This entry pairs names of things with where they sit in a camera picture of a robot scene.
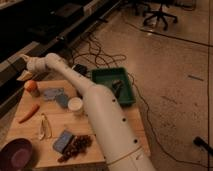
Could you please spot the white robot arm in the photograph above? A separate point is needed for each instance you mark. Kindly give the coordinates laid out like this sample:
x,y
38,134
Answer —
x,y
118,142

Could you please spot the white paper cup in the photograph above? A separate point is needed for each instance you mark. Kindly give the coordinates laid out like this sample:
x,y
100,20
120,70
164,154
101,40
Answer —
x,y
75,105

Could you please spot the green plastic tray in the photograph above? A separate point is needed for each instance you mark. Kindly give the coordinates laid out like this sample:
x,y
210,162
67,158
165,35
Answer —
x,y
116,79

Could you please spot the dark object in tray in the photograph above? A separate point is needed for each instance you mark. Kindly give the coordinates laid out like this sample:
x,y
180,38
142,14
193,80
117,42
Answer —
x,y
117,87

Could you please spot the black power adapter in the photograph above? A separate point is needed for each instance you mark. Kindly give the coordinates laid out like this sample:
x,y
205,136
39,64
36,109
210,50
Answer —
x,y
80,69

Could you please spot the grey blue cloth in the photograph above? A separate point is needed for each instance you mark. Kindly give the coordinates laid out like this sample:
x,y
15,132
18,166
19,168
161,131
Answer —
x,y
49,94

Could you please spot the dark grape bunch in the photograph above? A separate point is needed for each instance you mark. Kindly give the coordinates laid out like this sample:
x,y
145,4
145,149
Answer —
x,y
78,145

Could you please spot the blue sponge block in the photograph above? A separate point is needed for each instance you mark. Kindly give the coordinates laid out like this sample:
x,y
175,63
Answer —
x,y
62,141

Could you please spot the orange carrot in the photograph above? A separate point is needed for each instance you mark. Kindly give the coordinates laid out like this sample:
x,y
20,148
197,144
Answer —
x,y
32,111

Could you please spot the black office chair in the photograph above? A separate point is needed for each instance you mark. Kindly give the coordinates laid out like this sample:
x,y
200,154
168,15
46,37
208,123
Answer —
x,y
160,15

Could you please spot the black object on floor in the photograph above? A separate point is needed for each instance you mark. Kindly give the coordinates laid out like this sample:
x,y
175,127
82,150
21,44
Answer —
x,y
201,143

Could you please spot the purple bowl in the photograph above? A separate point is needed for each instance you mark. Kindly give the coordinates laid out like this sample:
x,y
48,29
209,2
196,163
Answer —
x,y
15,155

